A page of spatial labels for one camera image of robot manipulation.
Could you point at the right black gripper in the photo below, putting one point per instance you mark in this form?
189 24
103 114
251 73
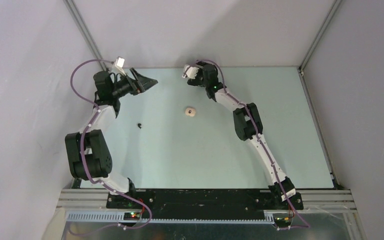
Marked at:
196 81

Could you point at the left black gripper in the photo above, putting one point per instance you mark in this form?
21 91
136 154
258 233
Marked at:
140 84

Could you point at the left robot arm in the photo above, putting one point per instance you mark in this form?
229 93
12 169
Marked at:
89 157

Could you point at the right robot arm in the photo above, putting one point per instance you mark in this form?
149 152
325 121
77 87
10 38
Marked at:
248 126

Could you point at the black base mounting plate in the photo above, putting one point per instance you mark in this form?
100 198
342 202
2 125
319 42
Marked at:
200 204

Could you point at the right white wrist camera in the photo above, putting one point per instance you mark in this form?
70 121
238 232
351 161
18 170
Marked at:
190 71

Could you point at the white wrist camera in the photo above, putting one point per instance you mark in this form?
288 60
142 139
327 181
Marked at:
190 71
117 66

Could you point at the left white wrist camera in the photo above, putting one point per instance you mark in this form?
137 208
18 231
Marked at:
117 66

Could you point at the left aluminium frame post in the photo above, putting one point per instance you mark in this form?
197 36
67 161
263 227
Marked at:
83 28

